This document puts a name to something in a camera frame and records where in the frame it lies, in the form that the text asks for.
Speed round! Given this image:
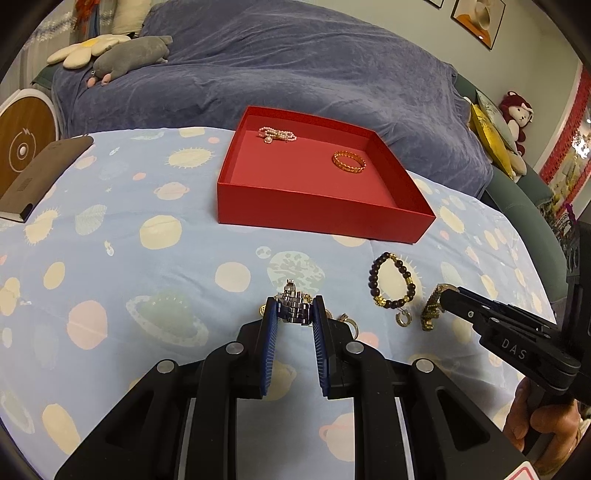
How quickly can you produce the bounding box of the planet-print bed sheet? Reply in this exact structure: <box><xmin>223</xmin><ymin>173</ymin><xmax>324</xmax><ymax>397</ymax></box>
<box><xmin>0</xmin><ymin>127</ymin><xmax>559</xmax><ymax>480</ymax></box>

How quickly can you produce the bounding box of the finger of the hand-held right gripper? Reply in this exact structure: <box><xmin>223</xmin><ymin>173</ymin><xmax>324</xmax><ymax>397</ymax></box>
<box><xmin>438</xmin><ymin>286</ymin><xmax>557</xmax><ymax>334</ymax></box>

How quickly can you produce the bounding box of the white curtain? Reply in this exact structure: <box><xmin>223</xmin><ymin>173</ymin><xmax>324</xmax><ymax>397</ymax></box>
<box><xmin>18</xmin><ymin>0</ymin><xmax>93</xmax><ymax>88</ymax></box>

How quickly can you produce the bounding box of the yellow pillow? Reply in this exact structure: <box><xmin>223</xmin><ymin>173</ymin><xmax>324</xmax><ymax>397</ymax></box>
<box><xmin>470</xmin><ymin>102</ymin><xmax>515</xmax><ymax>178</ymax></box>

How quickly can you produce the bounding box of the round wood-faced white appliance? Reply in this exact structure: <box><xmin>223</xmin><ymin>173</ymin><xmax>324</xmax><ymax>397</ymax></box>
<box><xmin>0</xmin><ymin>89</ymin><xmax>58</xmax><ymax>195</ymax></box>

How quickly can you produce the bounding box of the pink pearl bracelet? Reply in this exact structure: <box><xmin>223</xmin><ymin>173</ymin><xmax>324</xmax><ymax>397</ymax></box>
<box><xmin>257</xmin><ymin>126</ymin><xmax>297</xmax><ymax>145</ymax></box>

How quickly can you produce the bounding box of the red monkey plush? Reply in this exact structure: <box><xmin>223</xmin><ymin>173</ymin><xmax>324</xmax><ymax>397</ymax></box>
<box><xmin>498</xmin><ymin>91</ymin><xmax>535</xmax><ymax>155</ymax></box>

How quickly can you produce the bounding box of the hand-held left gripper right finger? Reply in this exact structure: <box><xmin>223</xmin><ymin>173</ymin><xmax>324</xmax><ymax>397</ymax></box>
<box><xmin>311</xmin><ymin>295</ymin><xmax>527</xmax><ymax>480</ymax></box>

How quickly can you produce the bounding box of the blue-grey blanket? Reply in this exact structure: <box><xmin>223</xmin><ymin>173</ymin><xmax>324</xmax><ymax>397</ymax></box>
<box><xmin>51</xmin><ymin>0</ymin><xmax>495</xmax><ymax>199</ymax></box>

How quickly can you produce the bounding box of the grey plush toy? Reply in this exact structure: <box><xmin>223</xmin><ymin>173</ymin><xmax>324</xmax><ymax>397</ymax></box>
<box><xmin>88</xmin><ymin>36</ymin><xmax>174</xmax><ymax>88</ymax></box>

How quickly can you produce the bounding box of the red wall decoration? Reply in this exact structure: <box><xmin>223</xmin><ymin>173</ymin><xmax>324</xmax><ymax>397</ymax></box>
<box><xmin>538</xmin><ymin>65</ymin><xmax>591</xmax><ymax>217</ymax></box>

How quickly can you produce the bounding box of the flower-shaped pillow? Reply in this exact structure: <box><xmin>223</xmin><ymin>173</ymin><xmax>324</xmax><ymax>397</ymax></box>
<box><xmin>47</xmin><ymin>34</ymin><xmax>132</xmax><ymax>70</ymax></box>

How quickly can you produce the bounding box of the silver watch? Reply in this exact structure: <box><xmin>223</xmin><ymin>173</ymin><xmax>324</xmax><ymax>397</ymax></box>
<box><xmin>276</xmin><ymin>278</ymin><xmax>315</xmax><ymax>326</ymax></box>

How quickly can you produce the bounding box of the brown notebook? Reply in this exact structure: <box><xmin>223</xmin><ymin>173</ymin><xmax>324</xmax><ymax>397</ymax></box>
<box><xmin>0</xmin><ymin>135</ymin><xmax>94</xmax><ymax>223</ymax></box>

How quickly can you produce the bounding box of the dark bead bracelet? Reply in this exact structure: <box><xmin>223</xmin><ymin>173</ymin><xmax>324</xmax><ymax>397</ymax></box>
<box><xmin>368</xmin><ymin>251</ymin><xmax>417</xmax><ymax>309</ymax></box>

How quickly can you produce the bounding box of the person's right hand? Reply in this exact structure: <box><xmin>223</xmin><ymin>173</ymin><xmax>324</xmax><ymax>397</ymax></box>
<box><xmin>503</xmin><ymin>376</ymin><xmax>585</xmax><ymax>456</ymax></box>

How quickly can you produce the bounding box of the red cardboard box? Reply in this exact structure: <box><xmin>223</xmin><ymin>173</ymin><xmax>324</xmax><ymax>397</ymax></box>
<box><xmin>217</xmin><ymin>105</ymin><xmax>437</xmax><ymax>244</ymax></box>

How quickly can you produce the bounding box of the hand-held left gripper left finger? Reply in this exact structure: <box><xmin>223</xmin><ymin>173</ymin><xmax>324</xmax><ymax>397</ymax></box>
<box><xmin>54</xmin><ymin>298</ymin><xmax>280</xmax><ymax>480</ymax></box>

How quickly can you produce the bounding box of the gold ring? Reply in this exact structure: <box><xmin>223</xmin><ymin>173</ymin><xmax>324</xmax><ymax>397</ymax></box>
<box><xmin>337</xmin><ymin>313</ymin><xmax>361</xmax><ymax>337</ymax></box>

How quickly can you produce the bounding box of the green sofa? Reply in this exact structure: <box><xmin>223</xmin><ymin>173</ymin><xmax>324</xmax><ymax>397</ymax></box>
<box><xmin>455</xmin><ymin>74</ymin><xmax>568</xmax><ymax>301</ymax></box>

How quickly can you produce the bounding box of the red curtain bow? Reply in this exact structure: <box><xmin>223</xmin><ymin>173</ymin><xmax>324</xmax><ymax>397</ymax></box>
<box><xmin>76</xmin><ymin>0</ymin><xmax>100</xmax><ymax>28</ymax></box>

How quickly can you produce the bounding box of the grey-green pillow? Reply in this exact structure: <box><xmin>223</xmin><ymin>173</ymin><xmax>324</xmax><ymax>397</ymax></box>
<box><xmin>475</xmin><ymin>89</ymin><xmax>520</xmax><ymax>153</ymax></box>

